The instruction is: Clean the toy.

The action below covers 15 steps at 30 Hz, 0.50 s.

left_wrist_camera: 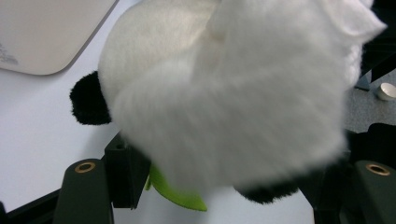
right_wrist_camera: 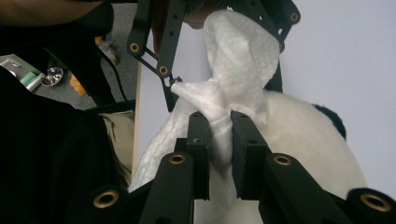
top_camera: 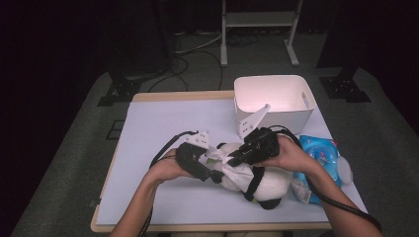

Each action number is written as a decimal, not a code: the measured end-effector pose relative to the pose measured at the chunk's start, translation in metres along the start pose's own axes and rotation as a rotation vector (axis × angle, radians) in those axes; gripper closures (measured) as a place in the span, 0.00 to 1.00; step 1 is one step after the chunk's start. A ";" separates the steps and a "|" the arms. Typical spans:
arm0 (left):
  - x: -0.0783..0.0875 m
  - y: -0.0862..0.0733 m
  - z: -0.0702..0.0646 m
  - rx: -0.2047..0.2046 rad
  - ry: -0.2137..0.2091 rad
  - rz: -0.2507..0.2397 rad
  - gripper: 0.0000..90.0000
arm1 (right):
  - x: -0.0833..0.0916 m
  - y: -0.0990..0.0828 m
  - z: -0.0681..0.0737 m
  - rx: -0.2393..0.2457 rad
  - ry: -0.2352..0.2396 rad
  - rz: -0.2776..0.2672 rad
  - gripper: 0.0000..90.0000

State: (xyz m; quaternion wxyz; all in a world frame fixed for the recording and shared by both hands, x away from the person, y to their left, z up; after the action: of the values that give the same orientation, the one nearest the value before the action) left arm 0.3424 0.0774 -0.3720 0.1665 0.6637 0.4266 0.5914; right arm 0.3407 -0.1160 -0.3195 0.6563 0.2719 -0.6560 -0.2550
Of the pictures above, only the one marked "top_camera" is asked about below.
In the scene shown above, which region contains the blue wet wipes pack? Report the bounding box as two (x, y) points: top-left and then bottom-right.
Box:
(291, 134), (342, 205)

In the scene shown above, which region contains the white metal stand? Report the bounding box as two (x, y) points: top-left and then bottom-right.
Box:
(219, 0), (304, 68)

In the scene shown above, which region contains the white plastic storage bin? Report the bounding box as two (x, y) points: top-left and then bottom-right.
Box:
(233, 74), (318, 137)

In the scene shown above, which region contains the dark floor plate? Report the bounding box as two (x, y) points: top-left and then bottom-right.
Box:
(105, 118), (126, 141)

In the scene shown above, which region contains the white wet wipe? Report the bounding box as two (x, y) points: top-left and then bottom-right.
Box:
(205, 146), (255, 194)

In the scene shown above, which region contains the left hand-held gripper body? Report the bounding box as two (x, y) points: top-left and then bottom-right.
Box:
(175, 130), (210, 172)

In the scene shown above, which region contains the black stand base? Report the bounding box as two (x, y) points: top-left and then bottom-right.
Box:
(318, 65), (373, 104)
(96, 70), (146, 108)

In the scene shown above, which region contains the person's left hand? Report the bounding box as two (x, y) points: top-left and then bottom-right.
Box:
(144, 148), (196, 184)

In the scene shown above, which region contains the white floor cable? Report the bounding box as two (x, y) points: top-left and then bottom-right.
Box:
(174, 31), (228, 55)

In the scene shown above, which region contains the person's right hand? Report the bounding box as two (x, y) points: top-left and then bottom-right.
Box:
(255, 135), (322, 176)

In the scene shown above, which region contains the wooden table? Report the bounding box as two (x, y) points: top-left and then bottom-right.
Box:
(90, 91), (334, 233)

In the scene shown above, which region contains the black floor cable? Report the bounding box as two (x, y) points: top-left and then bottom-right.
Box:
(197, 49), (225, 92)
(147, 55), (191, 93)

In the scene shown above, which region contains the panda plush toy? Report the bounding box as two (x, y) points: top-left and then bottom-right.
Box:
(206, 141), (294, 210)

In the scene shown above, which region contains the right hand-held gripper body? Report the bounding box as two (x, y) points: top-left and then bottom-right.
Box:
(237, 103), (281, 166)

